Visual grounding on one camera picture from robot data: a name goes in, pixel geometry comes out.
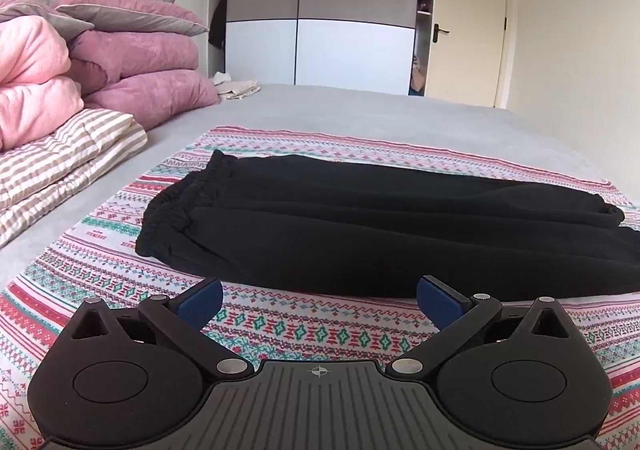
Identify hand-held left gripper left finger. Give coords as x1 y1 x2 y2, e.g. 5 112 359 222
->
67 278 254 379

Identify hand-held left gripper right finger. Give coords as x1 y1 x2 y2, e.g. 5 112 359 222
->
385 275 572 379

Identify black pants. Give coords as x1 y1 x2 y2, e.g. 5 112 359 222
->
135 149 640 302

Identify patterned printed blanket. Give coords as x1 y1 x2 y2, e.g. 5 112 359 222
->
0 125 640 450

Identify striped quilt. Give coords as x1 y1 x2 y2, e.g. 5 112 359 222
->
0 109 149 247

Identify grey bed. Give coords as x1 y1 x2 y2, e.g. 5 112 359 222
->
0 83 640 261

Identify folded beige cloth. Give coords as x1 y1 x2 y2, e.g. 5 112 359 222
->
212 72 261 102

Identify black hanging garment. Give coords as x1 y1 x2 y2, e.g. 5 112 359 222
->
208 0 230 50

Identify pink comforter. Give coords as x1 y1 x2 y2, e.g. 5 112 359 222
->
0 15 86 151

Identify cream door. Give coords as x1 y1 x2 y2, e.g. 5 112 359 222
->
425 0 512 109

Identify grey piped pillow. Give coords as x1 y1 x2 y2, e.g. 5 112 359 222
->
55 4 210 36

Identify white and grey wardrobe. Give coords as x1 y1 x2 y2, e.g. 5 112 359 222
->
224 0 422 96

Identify grey and purple pillow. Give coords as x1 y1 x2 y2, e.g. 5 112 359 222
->
0 0 96 38

